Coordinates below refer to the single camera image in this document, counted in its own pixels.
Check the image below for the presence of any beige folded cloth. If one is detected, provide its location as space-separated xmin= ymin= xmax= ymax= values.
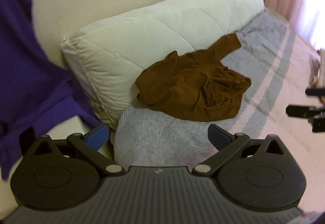
xmin=309 ymin=49 xmax=325 ymax=88

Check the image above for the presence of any purple hanging garment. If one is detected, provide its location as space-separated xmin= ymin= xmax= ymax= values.
xmin=1 ymin=0 xmax=100 ymax=180

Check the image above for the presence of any grey pink striped blanket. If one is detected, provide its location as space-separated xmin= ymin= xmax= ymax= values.
xmin=114 ymin=10 xmax=324 ymax=212

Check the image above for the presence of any white quilted pillow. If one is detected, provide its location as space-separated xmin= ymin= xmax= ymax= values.
xmin=61 ymin=0 xmax=265 ymax=129

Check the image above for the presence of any brown shirt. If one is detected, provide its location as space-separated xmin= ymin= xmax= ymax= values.
xmin=135 ymin=34 xmax=252 ymax=122

